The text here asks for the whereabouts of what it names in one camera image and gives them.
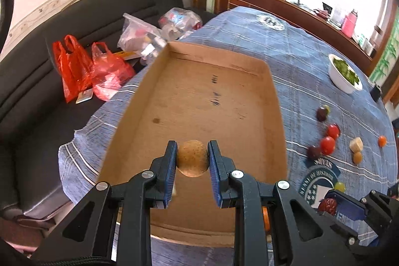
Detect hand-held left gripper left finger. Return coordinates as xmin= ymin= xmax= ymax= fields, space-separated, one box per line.
xmin=31 ymin=140 xmax=179 ymax=266

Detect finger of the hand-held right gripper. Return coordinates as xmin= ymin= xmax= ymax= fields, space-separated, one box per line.
xmin=318 ymin=211 xmax=390 ymax=254
xmin=329 ymin=189 xmax=395 ymax=224

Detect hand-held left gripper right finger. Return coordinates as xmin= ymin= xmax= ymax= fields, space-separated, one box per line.
xmin=208 ymin=139 xmax=368 ymax=266

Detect brown round fruit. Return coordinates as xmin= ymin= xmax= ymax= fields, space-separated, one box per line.
xmin=177 ymin=140 xmax=209 ymax=177

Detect cream cube block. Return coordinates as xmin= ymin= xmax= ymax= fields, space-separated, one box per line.
xmin=349 ymin=137 xmax=365 ymax=153

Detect cardboard box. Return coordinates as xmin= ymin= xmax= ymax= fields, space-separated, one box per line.
xmin=95 ymin=42 xmax=289 ymax=246

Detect orange fruit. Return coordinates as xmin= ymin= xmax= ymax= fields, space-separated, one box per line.
xmin=262 ymin=207 xmax=272 ymax=231

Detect red plastic bag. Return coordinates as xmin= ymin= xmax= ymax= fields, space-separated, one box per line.
xmin=52 ymin=35 xmax=94 ymax=103
xmin=90 ymin=42 xmax=136 ymax=101

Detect white bowl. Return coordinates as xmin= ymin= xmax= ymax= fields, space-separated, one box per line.
xmin=328 ymin=53 xmax=364 ymax=94

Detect clear plastic bag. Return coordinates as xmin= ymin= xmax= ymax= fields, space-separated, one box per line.
xmin=157 ymin=7 xmax=203 ymax=39
xmin=117 ymin=13 xmax=169 ymax=65

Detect green leafy vegetables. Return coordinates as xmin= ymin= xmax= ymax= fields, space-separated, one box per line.
xmin=332 ymin=56 xmax=360 ymax=86

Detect blue plaid tablecloth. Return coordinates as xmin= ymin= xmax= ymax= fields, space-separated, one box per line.
xmin=58 ymin=6 xmax=398 ymax=266

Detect black sofa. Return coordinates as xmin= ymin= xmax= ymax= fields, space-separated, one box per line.
xmin=0 ymin=0 xmax=219 ymax=223

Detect wooden counter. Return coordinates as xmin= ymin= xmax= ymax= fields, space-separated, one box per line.
xmin=215 ymin=0 xmax=375 ymax=67

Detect pink bottle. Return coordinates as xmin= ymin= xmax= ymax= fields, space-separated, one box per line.
xmin=341 ymin=9 xmax=358 ymax=37

